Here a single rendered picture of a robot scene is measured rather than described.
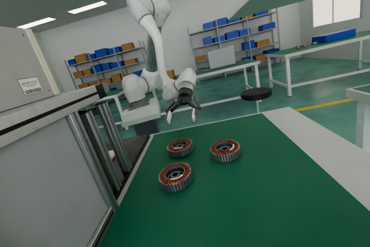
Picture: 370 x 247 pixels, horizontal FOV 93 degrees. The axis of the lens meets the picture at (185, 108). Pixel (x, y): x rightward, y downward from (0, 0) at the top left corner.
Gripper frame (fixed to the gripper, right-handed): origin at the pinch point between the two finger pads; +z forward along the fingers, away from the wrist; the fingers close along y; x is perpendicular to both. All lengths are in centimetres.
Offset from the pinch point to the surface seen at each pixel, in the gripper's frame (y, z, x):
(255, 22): -116, -644, -238
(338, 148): -58, 22, 4
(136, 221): 0, 48, 15
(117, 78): 413, -456, -245
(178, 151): -3.9, 21.1, 4.8
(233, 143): -25.9, 19.1, 5.1
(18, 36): 26, 15, 58
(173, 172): -5.7, 32.5, 10.3
